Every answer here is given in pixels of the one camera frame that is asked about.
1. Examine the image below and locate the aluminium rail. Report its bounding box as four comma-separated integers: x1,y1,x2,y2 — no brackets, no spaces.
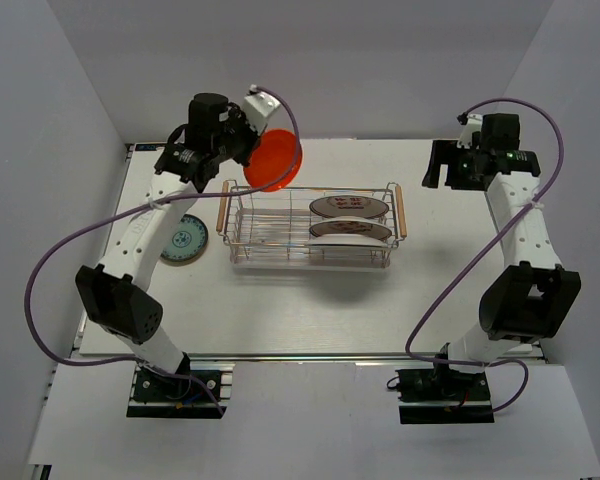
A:
179,350,546,364

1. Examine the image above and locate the wire dish rack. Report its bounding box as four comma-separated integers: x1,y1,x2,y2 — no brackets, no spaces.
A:
216,180,407,271

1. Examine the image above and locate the left blue label sticker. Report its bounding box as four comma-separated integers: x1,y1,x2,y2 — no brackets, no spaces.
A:
134,143,165,152

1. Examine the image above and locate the orange plate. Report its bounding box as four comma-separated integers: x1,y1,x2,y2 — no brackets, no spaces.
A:
243,129,303,192

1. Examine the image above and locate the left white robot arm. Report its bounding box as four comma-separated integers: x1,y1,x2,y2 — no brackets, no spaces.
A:
76,92,280,399

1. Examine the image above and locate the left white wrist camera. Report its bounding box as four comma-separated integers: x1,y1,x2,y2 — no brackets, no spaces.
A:
241,84,281,135

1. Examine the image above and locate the teal patterned plate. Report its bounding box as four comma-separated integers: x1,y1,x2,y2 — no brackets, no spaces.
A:
161,214,209,265

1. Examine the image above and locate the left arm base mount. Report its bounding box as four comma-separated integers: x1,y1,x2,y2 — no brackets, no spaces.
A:
126,363,233,419

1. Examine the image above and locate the white printed plate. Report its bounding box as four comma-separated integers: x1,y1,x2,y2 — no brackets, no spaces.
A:
308,233,388,249
309,217,392,240
309,195,389,219

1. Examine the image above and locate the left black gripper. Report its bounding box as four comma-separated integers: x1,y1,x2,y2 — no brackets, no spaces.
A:
213,106,267,168

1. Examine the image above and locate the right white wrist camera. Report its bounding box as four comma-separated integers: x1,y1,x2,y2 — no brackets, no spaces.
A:
456,113,483,149

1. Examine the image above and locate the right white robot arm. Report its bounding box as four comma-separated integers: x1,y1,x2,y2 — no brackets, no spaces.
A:
422,113,581,399

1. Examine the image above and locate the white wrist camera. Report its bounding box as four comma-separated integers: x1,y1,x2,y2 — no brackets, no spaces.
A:
241,84,281,135
456,113,483,149

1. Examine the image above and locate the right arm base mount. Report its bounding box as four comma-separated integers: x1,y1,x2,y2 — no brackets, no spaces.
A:
386,365,494,425

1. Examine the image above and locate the yellow patterned plate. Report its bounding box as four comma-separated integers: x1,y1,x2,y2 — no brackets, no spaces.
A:
160,232,209,266

